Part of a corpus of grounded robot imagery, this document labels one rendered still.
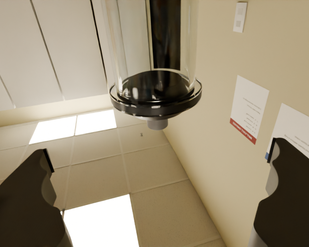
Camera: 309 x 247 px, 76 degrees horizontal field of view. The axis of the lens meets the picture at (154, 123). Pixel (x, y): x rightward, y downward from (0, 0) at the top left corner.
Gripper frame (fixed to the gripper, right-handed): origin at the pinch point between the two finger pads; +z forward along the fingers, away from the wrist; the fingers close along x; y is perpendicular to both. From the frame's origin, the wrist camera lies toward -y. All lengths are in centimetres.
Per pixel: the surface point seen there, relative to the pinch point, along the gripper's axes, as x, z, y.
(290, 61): 45, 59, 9
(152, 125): -0.9, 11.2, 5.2
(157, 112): -0.1, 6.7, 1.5
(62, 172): -114, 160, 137
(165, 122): 0.7, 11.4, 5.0
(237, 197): 43, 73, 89
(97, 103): -107, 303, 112
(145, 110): -1.2, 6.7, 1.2
